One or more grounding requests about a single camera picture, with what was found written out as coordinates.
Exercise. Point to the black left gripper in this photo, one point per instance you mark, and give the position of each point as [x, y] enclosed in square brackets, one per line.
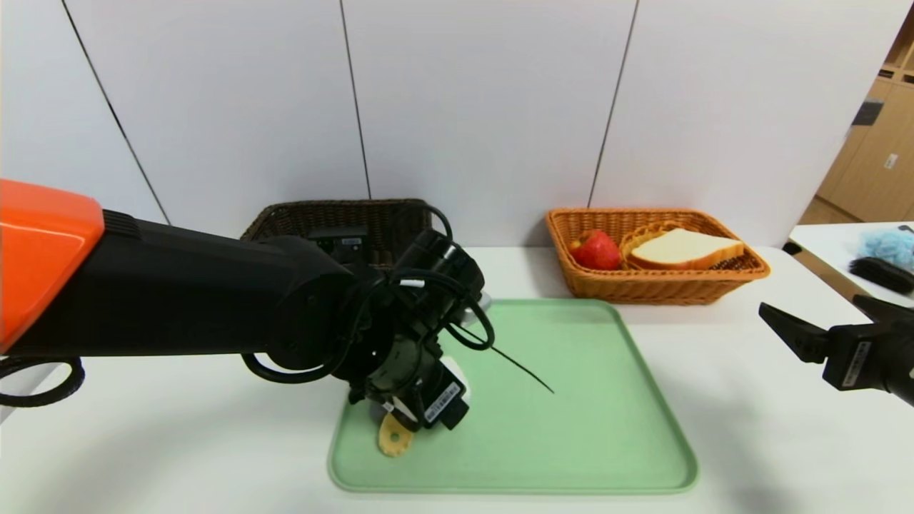
[444, 402]

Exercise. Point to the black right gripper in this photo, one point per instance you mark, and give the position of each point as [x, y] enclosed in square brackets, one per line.
[854, 361]

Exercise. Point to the white bread slice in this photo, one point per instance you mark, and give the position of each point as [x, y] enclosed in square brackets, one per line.
[682, 248]

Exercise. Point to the red apple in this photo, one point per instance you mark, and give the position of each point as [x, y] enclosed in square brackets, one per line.
[598, 251]

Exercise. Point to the small yellow wicker bread basket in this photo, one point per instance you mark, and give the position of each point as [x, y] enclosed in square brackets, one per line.
[628, 246]

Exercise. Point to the orange wicker basket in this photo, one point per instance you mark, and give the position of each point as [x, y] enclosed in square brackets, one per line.
[664, 289]

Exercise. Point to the dark brown wicker basket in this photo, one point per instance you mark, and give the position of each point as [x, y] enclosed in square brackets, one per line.
[385, 221]

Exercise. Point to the black brush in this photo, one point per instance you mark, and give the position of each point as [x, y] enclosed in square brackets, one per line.
[882, 275]

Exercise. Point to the white side table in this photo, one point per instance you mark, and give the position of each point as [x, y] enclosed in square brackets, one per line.
[828, 250]

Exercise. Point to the blue fluffy cloth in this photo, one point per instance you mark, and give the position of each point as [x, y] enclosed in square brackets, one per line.
[889, 246]

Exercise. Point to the black table corner cap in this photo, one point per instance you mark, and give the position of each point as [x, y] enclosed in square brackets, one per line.
[790, 249]

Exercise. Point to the wooden cabinet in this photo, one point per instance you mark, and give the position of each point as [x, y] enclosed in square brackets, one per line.
[871, 178]

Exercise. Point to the light green plastic tray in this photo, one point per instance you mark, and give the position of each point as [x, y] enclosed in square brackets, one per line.
[593, 428]

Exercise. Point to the grey plate on cabinet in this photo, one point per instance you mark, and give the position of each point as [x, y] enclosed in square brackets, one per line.
[865, 114]

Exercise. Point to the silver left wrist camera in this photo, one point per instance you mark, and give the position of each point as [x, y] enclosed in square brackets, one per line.
[477, 308]

